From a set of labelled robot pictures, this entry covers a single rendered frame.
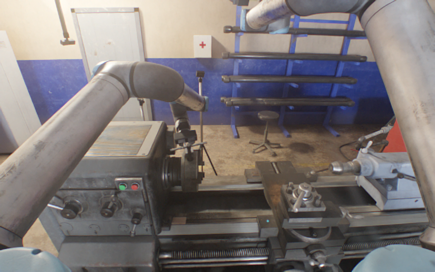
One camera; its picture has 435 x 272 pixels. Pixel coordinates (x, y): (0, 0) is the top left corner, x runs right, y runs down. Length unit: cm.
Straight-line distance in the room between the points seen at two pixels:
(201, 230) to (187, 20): 343
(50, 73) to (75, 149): 452
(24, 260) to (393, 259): 45
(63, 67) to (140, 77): 423
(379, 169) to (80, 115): 156
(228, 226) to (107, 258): 68
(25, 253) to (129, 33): 399
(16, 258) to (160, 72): 54
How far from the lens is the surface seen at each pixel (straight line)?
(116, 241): 140
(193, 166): 120
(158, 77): 69
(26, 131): 468
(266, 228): 133
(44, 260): 35
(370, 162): 164
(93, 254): 143
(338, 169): 152
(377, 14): 57
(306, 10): 60
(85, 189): 120
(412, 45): 51
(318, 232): 130
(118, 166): 108
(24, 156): 53
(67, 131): 56
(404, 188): 181
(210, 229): 134
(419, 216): 191
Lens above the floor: 189
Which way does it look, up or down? 28 degrees down
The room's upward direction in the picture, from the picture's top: 1 degrees clockwise
